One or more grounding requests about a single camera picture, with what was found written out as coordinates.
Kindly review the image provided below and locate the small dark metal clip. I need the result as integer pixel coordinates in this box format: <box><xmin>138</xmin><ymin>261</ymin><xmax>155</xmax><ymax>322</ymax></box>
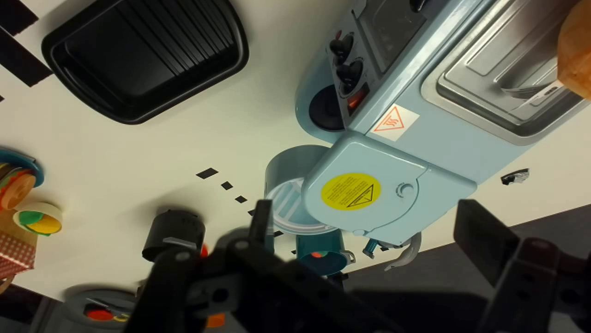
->
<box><xmin>498</xmin><ymin>167</ymin><xmax>531</xmax><ymax>187</ymax></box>

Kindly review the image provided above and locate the grey bowl with toys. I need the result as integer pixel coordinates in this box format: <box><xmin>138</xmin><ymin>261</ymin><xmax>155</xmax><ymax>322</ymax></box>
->
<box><xmin>59</xmin><ymin>282</ymin><xmax>147</xmax><ymax>330</ymax></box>

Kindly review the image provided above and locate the red checkered basket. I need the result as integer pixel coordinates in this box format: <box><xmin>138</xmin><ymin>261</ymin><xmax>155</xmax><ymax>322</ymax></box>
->
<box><xmin>0</xmin><ymin>210</ymin><xmax>40</xmax><ymax>287</ymax></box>

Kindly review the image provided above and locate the light blue breakfast maker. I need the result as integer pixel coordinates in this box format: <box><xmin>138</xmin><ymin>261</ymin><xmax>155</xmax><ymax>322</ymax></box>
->
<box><xmin>262</xmin><ymin>0</ymin><xmax>591</xmax><ymax>248</ymax></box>

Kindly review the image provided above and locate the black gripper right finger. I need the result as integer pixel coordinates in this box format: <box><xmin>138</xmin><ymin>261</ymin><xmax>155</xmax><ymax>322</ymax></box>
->
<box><xmin>452</xmin><ymin>197</ymin><xmax>520</xmax><ymax>287</ymax></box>

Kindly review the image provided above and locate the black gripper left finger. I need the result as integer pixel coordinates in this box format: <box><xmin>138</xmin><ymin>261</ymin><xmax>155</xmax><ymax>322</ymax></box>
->
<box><xmin>247</xmin><ymin>197</ymin><xmax>277</xmax><ymax>250</ymax></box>

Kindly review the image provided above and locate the colourful toy roll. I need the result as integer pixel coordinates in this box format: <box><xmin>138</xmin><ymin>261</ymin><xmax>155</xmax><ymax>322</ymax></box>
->
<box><xmin>11</xmin><ymin>202</ymin><xmax>64</xmax><ymax>239</ymax></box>

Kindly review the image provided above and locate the teal toy plate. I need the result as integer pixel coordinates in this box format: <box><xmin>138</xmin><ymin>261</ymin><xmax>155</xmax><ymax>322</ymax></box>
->
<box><xmin>0</xmin><ymin>145</ymin><xmax>47</xmax><ymax>189</ymax></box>

